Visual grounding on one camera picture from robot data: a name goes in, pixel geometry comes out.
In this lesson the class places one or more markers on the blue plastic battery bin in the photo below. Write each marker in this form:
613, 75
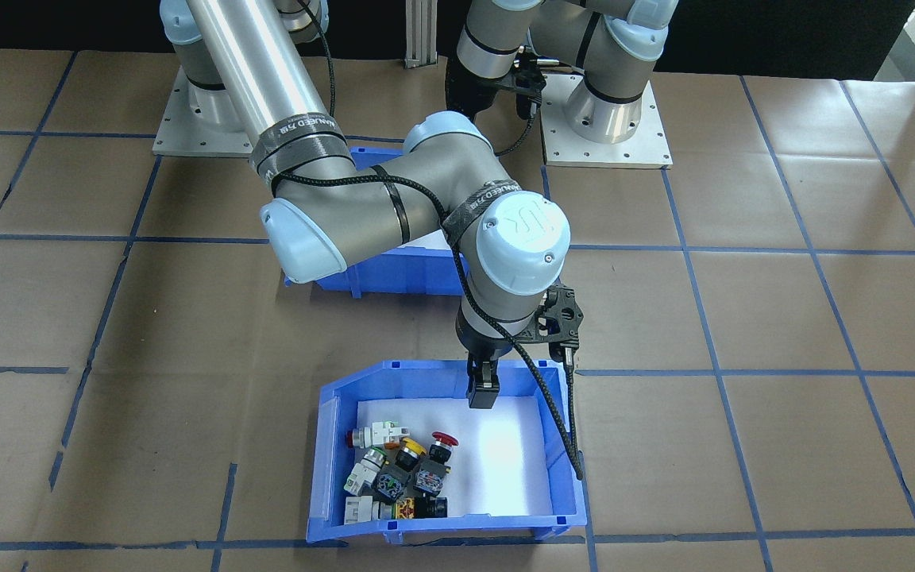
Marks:
394, 274

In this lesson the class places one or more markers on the white foam pad, battery bin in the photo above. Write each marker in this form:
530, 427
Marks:
426, 241

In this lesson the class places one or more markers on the red mushroom push button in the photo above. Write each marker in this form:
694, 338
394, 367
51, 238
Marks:
430, 479

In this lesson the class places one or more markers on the yellow mushroom push button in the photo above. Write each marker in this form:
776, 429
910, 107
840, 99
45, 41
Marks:
388, 482

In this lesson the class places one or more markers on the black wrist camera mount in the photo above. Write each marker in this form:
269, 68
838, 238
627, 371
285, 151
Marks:
529, 79
561, 318

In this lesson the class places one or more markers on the aluminium profile post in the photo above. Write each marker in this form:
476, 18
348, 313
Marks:
422, 32

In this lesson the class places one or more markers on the white switch with red lamp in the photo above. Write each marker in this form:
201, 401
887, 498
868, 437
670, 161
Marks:
382, 433

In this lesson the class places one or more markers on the black switch with yellow block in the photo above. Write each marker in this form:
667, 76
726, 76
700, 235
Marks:
431, 507

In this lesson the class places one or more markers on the blue plastic switch bin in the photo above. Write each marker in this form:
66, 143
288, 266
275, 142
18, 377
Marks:
442, 528

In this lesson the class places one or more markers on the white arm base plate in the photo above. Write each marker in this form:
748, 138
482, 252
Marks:
179, 135
648, 151

